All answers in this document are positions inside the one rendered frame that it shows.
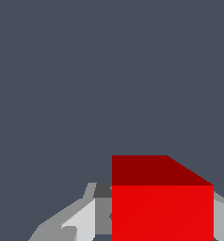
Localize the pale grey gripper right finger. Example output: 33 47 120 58
213 191 224 241

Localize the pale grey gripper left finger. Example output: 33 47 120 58
28 182 114 241

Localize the red cube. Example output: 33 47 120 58
111 154 215 241

